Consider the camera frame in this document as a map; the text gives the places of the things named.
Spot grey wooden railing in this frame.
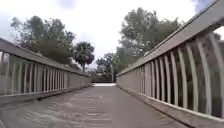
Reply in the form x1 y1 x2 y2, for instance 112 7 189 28
115 0 224 128
0 37 93 107

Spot large green tree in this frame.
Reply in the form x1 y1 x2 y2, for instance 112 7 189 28
9 15 78 68
113 7 184 73

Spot palm tree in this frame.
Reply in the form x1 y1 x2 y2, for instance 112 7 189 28
72 41 96 74

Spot pale path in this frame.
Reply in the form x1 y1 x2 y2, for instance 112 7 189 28
92 82 117 88

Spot grey wooden boardwalk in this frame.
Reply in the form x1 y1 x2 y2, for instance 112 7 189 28
0 85 189 128

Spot group of trees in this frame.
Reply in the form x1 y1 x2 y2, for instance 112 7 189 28
87 51 118 84

